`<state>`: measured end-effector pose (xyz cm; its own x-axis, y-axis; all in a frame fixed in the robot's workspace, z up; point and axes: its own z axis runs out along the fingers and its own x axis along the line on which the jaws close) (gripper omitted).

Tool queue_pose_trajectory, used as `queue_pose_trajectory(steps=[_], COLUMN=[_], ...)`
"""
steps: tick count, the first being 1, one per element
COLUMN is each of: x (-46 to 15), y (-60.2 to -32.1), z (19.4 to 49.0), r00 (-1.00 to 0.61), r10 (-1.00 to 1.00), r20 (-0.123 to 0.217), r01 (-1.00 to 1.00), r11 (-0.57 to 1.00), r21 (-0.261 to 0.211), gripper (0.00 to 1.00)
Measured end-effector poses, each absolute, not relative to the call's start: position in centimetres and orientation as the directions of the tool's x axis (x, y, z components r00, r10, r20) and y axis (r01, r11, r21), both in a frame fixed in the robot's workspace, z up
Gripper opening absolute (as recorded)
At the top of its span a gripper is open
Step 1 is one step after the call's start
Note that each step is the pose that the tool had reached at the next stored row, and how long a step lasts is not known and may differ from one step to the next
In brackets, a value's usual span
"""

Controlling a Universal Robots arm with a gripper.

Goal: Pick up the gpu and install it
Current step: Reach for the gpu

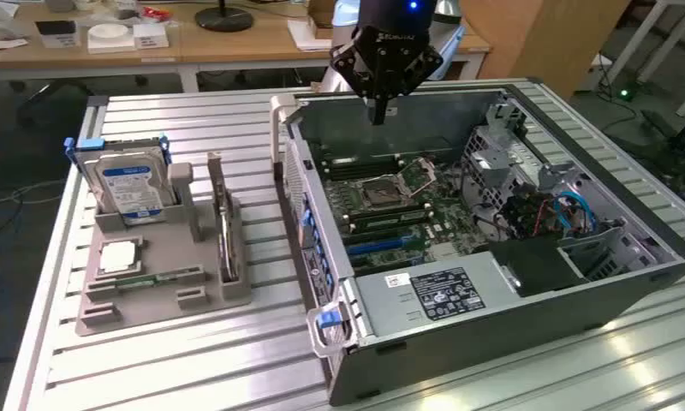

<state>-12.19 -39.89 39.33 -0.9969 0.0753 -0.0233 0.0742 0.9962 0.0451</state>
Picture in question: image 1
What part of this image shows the cardboard box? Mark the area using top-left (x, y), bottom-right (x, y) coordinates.
top-left (307, 0), bottom-right (344, 31)

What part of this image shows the white desk frame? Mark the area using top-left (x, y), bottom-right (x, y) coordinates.
top-left (604, 0), bottom-right (685, 116)

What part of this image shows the black power connector bundle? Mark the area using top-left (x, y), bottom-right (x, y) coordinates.
top-left (499, 194), bottom-right (555, 239)

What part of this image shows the metal socket cover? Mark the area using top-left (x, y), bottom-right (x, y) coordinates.
top-left (396, 156), bottom-right (442, 189)

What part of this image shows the cpu socket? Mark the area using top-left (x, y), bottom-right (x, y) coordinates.
top-left (359, 175), bottom-right (404, 206)

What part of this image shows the metal disk bay cage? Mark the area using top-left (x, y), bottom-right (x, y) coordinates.
top-left (460, 102), bottom-right (572, 223)

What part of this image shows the small white box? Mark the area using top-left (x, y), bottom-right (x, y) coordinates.
top-left (132, 23), bottom-right (168, 51)

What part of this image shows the wooden desk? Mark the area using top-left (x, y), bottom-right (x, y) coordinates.
top-left (0, 0), bottom-right (492, 93)

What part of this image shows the black installed ram stick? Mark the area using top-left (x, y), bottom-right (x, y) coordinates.
top-left (347, 207), bottom-right (434, 235)

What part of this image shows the blue expansion slot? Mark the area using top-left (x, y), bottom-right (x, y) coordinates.
top-left (346, 237), bottom-right (411, 256)

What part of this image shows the hard disk in blue caddy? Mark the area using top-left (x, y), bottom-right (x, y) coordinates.
top-left (63, 134), bottom-right (176, 226)

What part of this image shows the red wire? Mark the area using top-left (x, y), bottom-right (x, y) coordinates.
top-left (534, 199), bottom-right (550, 235)

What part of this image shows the black round lamp base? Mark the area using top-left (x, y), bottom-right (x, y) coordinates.
top-left (194, 0), bottom-right (256, 33)

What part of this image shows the blue wire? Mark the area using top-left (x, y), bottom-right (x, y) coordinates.
top-left (551, 190), bottom-right (599, 235)

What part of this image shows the grey power supply unit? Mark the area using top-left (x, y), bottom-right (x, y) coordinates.
top-left (351, 251), bottom-right (519, 339)

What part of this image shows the white box with black top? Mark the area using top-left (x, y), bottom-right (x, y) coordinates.
top-left (36, 20), bottom-right (83, 49)

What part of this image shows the white paper stack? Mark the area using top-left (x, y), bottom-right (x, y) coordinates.
top-left (287, 19), bottom-right (336, 52)

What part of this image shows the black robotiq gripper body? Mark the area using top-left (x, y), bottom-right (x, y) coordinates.
top-left (351, 0), bottom-right (435, 98)

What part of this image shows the white round container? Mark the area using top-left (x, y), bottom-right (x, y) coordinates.
top-left (87, 23), bottom-right (138, 55)

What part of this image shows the wooden cabinet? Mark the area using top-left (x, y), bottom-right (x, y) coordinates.
top-left (476, 0), bottom-right (634, 99)

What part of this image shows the green motherboard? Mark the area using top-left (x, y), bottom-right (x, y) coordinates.
top-left (314, 145), bottom-right (492, 275)

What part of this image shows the green ram stick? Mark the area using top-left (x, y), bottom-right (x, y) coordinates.
top-left (116, 267), bottom-right (199, 288)

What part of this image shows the grey plastic parts rack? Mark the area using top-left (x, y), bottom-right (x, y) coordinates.
top-left (75, 162), bottom-right (254, 337)

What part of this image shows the silver cpu chip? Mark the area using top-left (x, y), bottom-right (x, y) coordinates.
top-left (100, 241), bottom-right (142, 273)

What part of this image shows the black open pc case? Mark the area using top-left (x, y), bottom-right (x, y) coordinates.
top-left (268, 83), bottom-right (685, 408)

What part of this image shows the black office chair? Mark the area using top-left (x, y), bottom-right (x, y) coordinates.
top-left (16, 79), bottom-right (96, 125)

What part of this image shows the green gpu card with bracket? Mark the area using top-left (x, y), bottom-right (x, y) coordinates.
top-left (207, 152), bottom-right (244, 286)

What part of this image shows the grey metal bay bracket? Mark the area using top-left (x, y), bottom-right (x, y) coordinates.
top-left (556, 222), bottom-right (634, 283)

